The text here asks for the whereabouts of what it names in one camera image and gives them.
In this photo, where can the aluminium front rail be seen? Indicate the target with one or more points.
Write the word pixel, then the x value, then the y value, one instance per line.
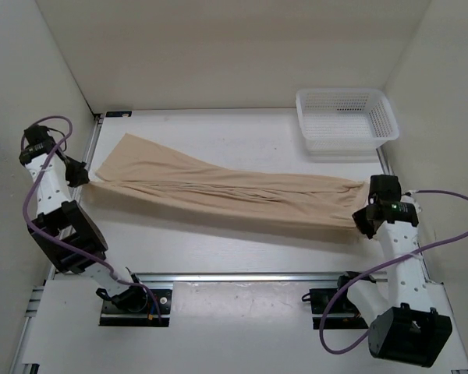
pixel 239 277

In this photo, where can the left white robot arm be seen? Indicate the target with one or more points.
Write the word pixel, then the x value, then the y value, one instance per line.
pixel 65 233

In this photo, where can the beige trousers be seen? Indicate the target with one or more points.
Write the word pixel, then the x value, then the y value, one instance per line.
pixel 149 171

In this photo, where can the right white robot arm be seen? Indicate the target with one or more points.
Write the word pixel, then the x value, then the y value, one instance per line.
pixel 404 326

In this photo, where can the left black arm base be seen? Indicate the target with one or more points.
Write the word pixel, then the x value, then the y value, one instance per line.
pixel 136 308

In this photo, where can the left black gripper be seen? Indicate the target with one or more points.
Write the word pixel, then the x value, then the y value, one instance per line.
pixel 79 173

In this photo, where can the white plastic mesh basket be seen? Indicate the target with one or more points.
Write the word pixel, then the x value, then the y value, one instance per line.
pixel 345 120

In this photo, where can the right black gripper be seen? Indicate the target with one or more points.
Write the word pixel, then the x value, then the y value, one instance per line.
pixel 359 217

